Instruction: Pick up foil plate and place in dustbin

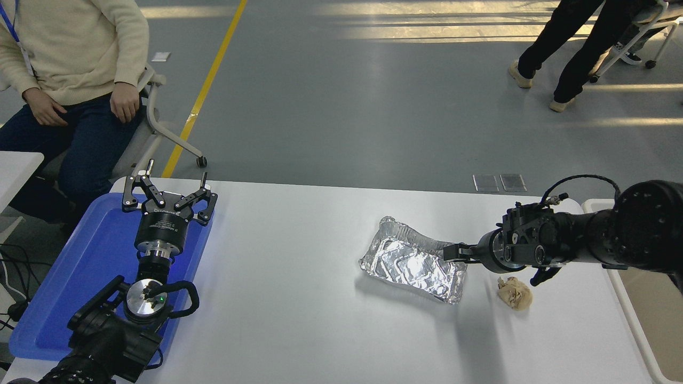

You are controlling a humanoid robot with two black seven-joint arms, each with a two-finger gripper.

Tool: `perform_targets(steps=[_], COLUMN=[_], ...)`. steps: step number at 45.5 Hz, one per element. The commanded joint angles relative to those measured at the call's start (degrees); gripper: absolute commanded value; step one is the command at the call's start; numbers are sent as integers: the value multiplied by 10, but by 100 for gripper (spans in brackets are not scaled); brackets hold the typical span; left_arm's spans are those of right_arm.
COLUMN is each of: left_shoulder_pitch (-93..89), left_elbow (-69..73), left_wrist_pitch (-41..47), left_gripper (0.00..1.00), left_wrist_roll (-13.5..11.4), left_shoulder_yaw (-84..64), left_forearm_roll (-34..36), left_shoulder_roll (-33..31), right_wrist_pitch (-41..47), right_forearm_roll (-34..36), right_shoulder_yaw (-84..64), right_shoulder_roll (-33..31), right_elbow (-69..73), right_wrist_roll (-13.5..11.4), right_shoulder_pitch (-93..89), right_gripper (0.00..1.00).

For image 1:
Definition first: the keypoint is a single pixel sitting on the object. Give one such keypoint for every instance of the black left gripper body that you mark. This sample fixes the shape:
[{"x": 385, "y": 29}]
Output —
[{"x": 163, "y": 226}]

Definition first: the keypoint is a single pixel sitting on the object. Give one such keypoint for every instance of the clear floor plate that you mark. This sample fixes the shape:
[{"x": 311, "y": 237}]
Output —
[
  {"x": 512, "y": 182},
  {"x": 485, "y": 183}
]

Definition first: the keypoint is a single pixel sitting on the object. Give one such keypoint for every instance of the black power plug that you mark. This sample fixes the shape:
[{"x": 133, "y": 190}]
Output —
[{"x": 17, "y": 310}]

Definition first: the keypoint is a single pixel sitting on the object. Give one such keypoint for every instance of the foil tray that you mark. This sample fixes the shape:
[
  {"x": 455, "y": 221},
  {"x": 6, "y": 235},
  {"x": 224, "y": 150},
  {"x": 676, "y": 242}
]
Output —
[{"x": 405, "y": 261}]

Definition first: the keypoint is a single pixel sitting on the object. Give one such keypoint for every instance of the small white side table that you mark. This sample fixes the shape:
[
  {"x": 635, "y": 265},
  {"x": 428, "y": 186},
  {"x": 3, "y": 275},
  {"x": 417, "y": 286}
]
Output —
[{"x": 16, "y": 170}]

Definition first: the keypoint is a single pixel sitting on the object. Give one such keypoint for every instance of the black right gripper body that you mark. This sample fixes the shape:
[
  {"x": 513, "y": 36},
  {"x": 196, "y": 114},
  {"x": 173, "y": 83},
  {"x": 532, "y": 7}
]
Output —
[{"x": 486, "y": 250}]

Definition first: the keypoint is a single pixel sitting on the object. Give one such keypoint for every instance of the large pale bin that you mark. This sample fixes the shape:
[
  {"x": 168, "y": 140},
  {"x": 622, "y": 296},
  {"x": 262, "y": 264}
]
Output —
[{"x": 651, "y": 320}]

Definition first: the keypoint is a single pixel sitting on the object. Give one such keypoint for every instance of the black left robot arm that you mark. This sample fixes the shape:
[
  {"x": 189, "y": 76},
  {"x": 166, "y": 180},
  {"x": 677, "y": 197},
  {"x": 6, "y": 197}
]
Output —
[{"x": 101, "y": 341}]

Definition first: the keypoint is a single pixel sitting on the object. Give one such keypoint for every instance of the grey office chair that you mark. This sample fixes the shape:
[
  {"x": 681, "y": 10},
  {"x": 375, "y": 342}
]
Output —
[{"x": 152, "y": 106}]

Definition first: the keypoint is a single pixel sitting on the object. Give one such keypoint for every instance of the person's left hand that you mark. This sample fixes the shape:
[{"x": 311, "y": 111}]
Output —
[{"x": 125, "y": 101}]

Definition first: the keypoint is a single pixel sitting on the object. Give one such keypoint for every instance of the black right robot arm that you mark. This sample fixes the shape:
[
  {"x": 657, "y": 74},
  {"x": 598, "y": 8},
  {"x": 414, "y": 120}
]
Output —
[{"x": 640, "y": 229}]

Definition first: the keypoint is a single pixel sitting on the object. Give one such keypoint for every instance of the blue plastic tray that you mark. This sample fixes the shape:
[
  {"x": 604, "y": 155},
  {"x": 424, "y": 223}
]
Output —
[{"x": 80, "y": 266}]

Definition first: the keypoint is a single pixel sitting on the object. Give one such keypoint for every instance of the person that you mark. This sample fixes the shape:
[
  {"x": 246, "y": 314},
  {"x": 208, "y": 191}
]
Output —
[
  {"x": 74, "y": 48},
  {"x": 632, "y": 54},
  {"x": 576, "y": 42}
]

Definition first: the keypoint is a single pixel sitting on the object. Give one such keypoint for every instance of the white wheeled chair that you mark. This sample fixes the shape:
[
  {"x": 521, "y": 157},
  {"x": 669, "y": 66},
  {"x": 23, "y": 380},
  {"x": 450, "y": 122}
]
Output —
[{"x": 659, "y": 18}]

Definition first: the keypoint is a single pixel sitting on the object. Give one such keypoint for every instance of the person's right hand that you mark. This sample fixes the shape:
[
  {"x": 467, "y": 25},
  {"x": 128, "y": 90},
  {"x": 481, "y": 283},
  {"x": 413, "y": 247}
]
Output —
[{"x": 45, "y": 109}]

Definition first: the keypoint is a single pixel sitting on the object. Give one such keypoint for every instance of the crumpled tan paper ball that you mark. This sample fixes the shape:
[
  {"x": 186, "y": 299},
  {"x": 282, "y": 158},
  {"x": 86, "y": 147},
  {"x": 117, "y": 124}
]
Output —
[{"x": 515, "y": 293}]

